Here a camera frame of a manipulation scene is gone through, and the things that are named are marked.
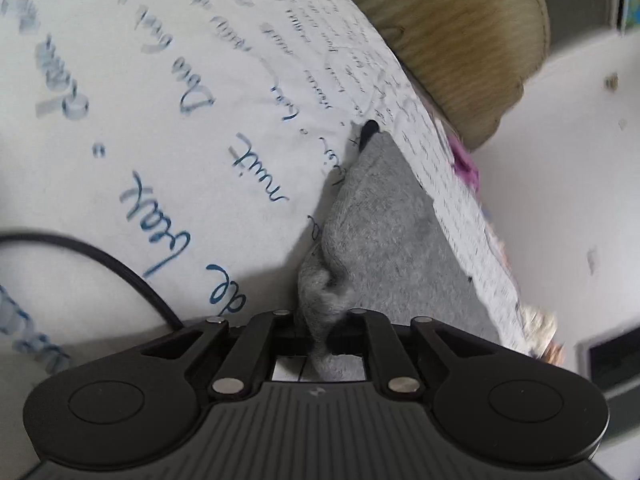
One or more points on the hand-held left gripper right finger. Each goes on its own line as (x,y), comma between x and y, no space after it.
(377,345)

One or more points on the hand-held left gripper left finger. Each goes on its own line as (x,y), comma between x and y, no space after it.
(260,340)

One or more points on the grey knit garment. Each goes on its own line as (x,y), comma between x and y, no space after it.
(385,240)

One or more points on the navy blue garment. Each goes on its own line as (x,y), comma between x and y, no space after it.
(370,129)

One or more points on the floral cloth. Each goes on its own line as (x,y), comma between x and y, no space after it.
(542,332)

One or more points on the purple cloth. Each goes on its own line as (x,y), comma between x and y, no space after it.
(466,166)

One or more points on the dark framed panel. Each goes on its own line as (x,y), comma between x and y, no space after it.
(615,365)

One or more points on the white printed quilt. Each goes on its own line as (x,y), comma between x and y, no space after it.
(125,85)

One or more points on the olive green padded headboard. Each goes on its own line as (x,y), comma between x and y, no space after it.
(450,35)

